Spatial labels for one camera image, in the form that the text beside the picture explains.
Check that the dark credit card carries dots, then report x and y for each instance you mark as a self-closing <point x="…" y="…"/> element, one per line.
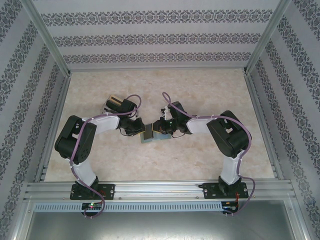
<point x="149" y="131"/>

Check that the green card holder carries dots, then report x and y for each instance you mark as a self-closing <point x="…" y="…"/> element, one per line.
<point x="163" y="137"/>

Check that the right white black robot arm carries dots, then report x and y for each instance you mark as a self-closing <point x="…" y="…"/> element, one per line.
<point x="230" y="140"/>

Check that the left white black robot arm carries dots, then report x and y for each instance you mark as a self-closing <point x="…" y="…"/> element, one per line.
<point x="75" y="140"/>

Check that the wide aluminium extrusion beam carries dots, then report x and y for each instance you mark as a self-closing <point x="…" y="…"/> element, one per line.
<point x="160" y="191"/>

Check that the grey metal panel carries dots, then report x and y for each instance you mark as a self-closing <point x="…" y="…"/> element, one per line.
<point x="160" y="227"/>

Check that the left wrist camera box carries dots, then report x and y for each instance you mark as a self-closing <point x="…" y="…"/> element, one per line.
<point x="135" y="115"/>

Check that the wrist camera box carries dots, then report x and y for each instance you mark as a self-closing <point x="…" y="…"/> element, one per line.
<point x="165" y="112"/>
<point x="135" y="115"/>

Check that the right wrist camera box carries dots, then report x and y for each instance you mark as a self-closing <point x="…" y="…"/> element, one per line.
<point x="165" y="112"/>

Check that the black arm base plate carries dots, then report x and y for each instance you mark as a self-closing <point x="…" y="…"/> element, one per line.
<point x="208" y="191"/>
<point x="110" y="191"/>

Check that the aluminium table edge rail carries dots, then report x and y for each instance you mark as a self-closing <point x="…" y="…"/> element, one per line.
<point x="56" y="105"/>
<point x="257" y="100"/>

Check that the aluminium frame post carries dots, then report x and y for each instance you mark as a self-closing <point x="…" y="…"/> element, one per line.
<point x="265" y="37"/>
<point x="50" y="37"/>

